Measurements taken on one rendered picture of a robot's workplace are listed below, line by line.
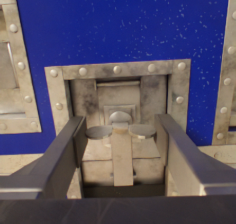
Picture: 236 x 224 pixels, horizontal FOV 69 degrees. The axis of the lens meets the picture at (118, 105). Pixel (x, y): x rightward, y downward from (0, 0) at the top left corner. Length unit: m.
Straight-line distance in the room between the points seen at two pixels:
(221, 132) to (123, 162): 0.10
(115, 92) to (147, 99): 0.03
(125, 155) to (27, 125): 0.10
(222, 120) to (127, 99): 0.09
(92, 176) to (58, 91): 0.11
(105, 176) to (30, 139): 0.09
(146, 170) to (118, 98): 0.09
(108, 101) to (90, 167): 0.08
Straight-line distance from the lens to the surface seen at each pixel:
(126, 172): 0.20
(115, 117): 0.17
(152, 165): 0.21
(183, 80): 0.16
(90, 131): 0.15
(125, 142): 0.18
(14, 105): 0.21
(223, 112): 0.19
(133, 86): 0.17
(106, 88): 0.17
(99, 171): 0.22
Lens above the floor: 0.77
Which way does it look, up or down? 1 degrees up
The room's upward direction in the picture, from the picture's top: 93 degrees counter-clockwise
